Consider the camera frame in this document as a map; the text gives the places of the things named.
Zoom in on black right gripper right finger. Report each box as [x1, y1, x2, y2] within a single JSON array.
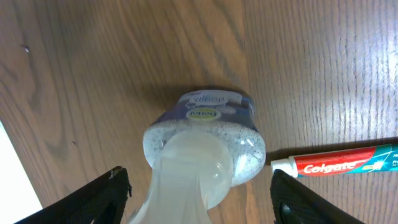
[[270, 169, 362, 224]]

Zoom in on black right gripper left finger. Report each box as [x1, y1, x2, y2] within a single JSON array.
[[16, 166, 132, 224]]

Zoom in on clear hand sanitizer pump bottle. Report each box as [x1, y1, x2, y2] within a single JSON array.
[[129, 90, 266, 223]]

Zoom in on Colgate toothpaste tube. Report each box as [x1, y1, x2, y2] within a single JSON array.
[[271, 144, 397, 178]]

